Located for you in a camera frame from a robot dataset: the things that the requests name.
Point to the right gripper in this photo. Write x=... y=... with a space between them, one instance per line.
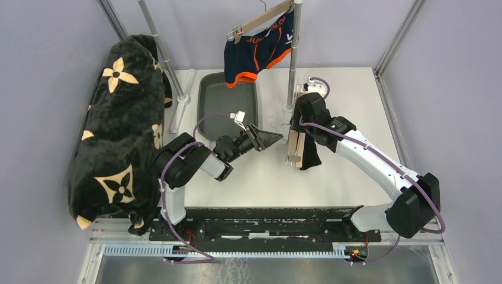
x=295 y=120

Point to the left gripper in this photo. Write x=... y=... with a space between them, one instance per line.
x=262 y=138

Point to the wooden clip hanger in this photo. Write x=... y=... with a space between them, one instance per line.
x=295 y=145
x=237 y=32

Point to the black underwear white waistband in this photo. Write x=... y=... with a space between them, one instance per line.
x=310 y=155

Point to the navy orange underwear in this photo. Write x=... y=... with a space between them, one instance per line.
x=252 y=54

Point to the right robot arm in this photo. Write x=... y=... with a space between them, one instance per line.
x=415 y=198

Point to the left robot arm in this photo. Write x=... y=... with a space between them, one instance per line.
x=183 y=157

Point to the white right pole base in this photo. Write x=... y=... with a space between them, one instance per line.
x=285 y=125

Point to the grey plastic basin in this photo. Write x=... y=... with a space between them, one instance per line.
x=216 y=98

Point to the left metal rack pole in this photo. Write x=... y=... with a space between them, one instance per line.
x=163 y=51

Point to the metal rack pole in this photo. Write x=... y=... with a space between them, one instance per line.
x=163 y=51
x=297 y=8

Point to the right metal rack pole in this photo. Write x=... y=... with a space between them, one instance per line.
x=297 y=8

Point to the black floral plush blanket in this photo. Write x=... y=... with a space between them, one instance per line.
x=111 y=174

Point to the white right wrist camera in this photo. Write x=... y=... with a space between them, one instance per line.
x=315 y=85

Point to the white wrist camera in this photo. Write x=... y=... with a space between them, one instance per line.
x=238 y=119
x=315 y=85

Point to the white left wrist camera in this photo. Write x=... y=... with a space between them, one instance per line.
x=238 y=119

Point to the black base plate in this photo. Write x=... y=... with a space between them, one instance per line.
x=259 y=230

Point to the aluminium frame rail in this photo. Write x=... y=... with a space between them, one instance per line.
x=399 y=38

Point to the grey cable duct strip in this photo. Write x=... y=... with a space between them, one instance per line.
x=169 y=250

